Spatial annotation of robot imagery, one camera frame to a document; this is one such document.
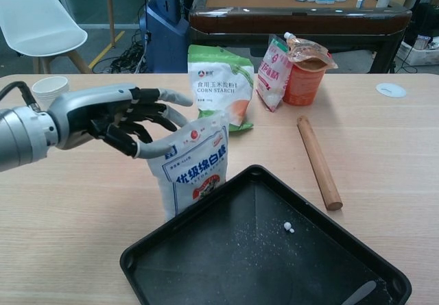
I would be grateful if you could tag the stack of white paper cups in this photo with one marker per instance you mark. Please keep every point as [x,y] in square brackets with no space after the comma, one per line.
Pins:
[49,85]

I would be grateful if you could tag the blue robot stand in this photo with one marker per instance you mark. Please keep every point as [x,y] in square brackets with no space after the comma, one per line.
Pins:
[164,37]

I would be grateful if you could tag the green white corn starch bag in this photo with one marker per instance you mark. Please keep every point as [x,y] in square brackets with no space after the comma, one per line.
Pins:
[219,79]

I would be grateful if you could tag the white sugar bag blue print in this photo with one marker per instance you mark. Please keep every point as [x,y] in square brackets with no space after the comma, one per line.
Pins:
[192,168]

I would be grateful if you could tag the wooden post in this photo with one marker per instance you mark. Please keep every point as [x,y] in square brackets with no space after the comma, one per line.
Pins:
[110,10]

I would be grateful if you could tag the brown sauce spout pouch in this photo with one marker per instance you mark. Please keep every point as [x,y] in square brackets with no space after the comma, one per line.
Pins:
[305,53]

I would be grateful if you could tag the dark brown mahjong table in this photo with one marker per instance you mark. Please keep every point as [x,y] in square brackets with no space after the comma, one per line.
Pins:
[298,20]

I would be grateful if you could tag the white plastic chair wooden legs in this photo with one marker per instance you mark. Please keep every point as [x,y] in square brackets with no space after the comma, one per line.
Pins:
[37,20]

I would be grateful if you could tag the wooden rolling pin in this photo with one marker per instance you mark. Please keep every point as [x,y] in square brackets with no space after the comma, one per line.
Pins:
[317,161]

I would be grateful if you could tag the pink white powder packet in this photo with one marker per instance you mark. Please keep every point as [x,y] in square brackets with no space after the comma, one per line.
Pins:
[271,79]

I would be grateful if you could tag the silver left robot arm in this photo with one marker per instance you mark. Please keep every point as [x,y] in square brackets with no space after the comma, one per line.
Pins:
[20,137]

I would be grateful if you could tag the white sugar lumps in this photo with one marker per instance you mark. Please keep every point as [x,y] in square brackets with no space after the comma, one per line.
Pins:
[286,225]

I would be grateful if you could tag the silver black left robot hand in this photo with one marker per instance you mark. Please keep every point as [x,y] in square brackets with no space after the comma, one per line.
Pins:
[82,106]

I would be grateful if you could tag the black baking tray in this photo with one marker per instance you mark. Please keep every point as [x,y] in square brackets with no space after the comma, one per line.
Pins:
[240,267]

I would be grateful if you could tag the white storage box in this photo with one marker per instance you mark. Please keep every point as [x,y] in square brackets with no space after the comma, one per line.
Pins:
[418,53]

